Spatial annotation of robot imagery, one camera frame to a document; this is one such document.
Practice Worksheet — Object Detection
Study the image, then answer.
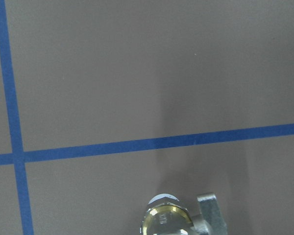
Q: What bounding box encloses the white PPR pipe fitting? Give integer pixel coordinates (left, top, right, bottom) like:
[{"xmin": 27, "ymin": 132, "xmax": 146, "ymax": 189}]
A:
[{"xmin": 140, "ymin": 193, "xmax": 228, "ymax": 235}]

